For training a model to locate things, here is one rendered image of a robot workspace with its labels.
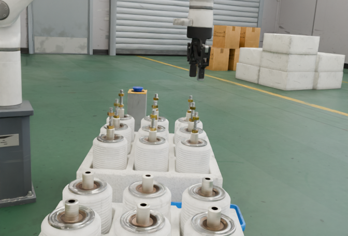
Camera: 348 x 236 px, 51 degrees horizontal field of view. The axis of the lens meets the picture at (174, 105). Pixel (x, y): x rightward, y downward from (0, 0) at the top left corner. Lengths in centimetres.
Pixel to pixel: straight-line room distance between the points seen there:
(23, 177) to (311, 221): 90
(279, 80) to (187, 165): 286
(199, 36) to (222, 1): 626
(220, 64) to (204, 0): 391
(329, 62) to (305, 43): 41
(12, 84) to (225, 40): 402
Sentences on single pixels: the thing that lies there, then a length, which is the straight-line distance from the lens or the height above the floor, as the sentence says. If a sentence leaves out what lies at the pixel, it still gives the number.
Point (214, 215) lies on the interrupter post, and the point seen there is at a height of 27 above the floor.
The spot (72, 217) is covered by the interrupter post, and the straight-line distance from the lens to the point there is 64.
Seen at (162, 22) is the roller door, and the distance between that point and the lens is 669.
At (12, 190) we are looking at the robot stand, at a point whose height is 5.
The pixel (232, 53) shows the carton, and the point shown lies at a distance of 511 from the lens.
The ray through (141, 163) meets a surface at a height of 20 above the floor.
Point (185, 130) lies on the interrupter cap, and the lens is 114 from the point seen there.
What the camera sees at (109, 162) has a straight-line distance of 101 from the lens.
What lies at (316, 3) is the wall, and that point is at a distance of 757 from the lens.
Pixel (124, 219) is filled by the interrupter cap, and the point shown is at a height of 25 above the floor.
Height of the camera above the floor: 57
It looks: 13 degrees down
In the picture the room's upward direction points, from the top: 3 degrees clockwise
